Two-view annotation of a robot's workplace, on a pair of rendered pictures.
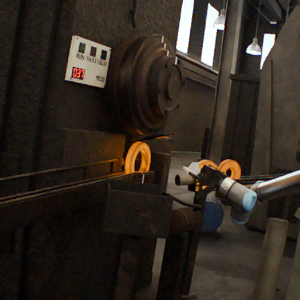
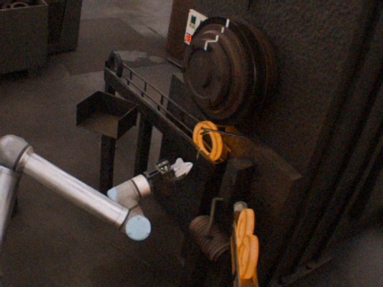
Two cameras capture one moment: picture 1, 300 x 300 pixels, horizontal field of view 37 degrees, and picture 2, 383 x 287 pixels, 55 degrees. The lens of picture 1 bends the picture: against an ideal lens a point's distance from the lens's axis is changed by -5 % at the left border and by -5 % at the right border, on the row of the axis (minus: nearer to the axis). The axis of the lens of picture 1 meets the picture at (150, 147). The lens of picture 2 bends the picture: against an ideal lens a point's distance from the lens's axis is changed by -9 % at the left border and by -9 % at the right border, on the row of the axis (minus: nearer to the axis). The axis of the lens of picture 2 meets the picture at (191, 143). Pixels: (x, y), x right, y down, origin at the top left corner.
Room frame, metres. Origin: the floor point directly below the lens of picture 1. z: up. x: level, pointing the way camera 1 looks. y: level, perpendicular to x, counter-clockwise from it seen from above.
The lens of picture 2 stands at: (2.75, -1.44, 1.77)
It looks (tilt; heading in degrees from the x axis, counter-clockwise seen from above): 33 degrees down; 114
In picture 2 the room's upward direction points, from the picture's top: 12 degrees clockwise
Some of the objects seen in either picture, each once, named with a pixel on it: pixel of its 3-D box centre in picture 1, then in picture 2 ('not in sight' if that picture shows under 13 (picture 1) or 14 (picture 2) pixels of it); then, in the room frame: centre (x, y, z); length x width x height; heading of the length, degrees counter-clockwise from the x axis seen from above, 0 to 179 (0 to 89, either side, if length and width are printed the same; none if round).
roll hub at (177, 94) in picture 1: (168, 86); (204, 72); (2.12, -0.04, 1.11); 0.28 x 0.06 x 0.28; 153
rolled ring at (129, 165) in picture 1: (138, 162); (206, 141); (2.17, 0.05, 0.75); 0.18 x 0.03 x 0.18; 153
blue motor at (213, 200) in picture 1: (207, 213); not in sight; (4.36, -0.62, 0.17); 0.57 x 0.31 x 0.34; 173
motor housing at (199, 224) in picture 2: (177, 256); (202, 267); (2.40, -0.23, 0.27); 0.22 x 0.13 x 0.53; 153
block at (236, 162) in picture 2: (156, 175); (236, 183); (2.38, -0.05, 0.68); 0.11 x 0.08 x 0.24; 63
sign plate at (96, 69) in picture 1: (89, 63); (202, 34); (1.92, 0.30, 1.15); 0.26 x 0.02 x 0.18; 153
